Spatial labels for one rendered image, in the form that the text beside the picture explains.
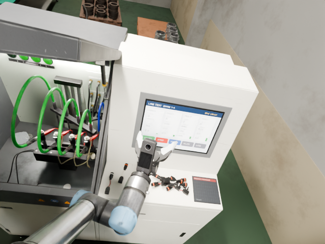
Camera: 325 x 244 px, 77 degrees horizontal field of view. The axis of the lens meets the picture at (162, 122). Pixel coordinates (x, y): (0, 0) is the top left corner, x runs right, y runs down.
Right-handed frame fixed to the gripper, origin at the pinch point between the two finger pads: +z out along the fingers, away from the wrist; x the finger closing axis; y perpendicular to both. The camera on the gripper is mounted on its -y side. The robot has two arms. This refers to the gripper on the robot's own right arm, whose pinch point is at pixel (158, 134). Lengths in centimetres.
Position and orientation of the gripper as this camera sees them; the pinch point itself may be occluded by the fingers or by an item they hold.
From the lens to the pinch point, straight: 79.4
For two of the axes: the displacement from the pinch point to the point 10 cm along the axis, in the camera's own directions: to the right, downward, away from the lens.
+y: -0.8, 7.1, 7.0
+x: 9.5, 2.6, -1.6
